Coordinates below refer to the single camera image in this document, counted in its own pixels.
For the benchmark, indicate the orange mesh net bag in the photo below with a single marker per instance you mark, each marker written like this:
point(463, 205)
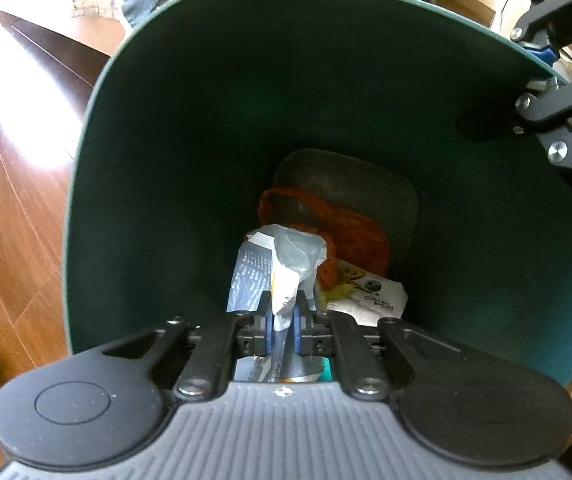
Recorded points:
point(346, 230)

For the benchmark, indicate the blue grey foil packet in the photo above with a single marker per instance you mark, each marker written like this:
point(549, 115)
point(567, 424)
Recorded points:
point(251, 275)

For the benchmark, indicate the dark green trash bin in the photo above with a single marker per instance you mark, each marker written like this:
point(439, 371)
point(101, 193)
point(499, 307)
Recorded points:
point(176, 135)

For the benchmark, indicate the grey white wrapper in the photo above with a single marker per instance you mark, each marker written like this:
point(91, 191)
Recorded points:
point(291, 265)

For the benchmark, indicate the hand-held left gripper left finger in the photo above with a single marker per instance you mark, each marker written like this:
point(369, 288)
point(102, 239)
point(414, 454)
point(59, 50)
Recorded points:
point(269, 327)

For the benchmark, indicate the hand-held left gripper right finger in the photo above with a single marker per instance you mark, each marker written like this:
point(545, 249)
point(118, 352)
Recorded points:
point(296, 327)

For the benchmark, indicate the white yellow printed packet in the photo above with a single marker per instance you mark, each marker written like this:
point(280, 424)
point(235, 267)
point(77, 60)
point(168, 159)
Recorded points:
point(366, 295)

